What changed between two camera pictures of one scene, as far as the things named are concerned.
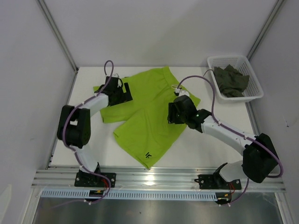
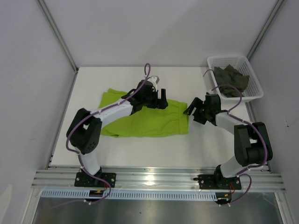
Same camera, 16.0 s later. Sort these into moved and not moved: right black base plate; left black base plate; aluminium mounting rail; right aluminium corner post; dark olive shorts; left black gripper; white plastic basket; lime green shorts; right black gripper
Moved: right black gripper; lime green shorts; left black gripper
Not moved: aluminium mounting rail; dark olive shorts; right black base plate; left black base plate; right aluminium corner post; white plastic basket
